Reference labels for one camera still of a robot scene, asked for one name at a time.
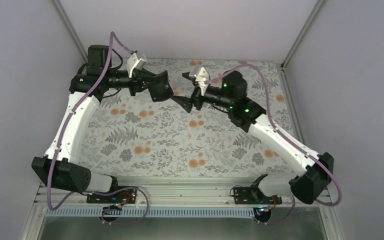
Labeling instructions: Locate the black leather card holder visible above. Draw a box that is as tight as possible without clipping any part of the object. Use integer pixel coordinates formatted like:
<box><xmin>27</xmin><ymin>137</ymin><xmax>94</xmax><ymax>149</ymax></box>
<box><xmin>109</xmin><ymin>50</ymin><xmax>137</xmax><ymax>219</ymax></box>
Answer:
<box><xmin>148</xmin><ymin>70</ymin><xmax>174</xmax><ymax>102</ymax></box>

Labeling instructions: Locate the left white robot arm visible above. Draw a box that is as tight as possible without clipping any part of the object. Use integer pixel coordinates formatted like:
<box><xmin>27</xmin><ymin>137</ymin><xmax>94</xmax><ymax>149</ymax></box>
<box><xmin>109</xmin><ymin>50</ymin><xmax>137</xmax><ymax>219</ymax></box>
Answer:
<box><xmin>31</xmin><ymin>44</ymin><xmax>173</xmax><ymax>203</ymax></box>

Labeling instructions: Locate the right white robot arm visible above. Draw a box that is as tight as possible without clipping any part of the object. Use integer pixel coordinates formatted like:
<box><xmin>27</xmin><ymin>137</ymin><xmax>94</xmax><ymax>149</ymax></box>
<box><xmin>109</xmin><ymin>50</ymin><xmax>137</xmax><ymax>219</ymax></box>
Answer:
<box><xmin>172</xmin><ymin>67</ymin><xmax>334</xmax><ymax>205</ymax></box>

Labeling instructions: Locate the floral table mat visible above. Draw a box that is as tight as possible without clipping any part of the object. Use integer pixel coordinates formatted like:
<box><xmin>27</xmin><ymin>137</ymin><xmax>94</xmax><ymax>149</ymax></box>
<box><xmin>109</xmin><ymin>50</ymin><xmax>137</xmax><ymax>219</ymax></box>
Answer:
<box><xmin>78</xmin><ymin>59</ymin><xmax>293</xmax><ymax>178</ymax></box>

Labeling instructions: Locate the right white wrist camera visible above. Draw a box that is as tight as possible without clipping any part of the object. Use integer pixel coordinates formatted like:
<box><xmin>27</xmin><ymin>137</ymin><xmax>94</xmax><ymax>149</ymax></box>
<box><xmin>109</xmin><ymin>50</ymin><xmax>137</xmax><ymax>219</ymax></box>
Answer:
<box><xmin>190</xmin><ymin>65</ymin><xmax>210</xmax><ymax>96</ymax></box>

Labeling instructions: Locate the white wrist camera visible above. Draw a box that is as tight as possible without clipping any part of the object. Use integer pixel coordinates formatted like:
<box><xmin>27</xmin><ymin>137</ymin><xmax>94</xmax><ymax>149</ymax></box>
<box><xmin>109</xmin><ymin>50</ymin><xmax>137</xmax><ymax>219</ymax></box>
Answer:
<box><xmin>126</xmin><ymin>51</ymin><xmax>148</xmax><ymax>78</ymax></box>
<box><xmin>190</xmin><ymin>65</ymin><xmax>210</xmax><ymax>96</ymax></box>

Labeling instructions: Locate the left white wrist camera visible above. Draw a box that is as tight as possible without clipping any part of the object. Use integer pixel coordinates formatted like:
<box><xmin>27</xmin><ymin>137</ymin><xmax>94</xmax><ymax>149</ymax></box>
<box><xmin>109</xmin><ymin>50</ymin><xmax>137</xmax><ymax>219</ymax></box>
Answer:
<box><xmin>126</xmin><ymin>51</ymin><xmax>148</xmax><ymax>78</ymax></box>

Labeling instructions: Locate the aluminium rail frame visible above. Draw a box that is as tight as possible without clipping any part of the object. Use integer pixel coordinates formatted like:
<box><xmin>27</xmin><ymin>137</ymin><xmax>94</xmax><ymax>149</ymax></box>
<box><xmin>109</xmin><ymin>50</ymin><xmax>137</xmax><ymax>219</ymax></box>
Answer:
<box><xmin>34</xmin><ymin>177</ymin><xmax>332</xmax><ymax>208</ymax></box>

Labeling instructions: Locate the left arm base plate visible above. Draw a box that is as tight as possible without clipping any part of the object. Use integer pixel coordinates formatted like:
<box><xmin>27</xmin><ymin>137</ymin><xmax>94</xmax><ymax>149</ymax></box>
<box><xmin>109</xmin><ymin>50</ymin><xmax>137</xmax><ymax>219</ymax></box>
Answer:
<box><xmin>86</xmin><ymin>186</ymin><xmax>138</xmax><ymax>205</ymax></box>

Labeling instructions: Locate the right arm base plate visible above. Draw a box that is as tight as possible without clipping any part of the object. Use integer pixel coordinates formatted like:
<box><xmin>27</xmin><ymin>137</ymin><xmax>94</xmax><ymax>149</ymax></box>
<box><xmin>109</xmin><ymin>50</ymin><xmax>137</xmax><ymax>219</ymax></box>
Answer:
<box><xmin>229</xmin><ymin>185</ymin><xmax>283</xmax><ymax>205</ymax></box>

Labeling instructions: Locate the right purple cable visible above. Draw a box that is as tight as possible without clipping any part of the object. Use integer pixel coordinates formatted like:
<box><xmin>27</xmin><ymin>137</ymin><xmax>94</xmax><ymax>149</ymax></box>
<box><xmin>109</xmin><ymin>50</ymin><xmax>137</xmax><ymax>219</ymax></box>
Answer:
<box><xmin>208</xmin><ymin>63</ymin><xmax>343</xmax><ymax>226</ymax></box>

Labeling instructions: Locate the white slotted cable duct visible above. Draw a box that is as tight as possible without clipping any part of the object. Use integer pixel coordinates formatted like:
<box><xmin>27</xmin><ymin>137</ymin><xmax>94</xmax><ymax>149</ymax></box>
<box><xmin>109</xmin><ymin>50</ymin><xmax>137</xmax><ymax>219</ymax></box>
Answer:
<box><xmin>44</xmin><ymin>206</ymin><xmax>254</xmax><ymax>219</ymax></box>

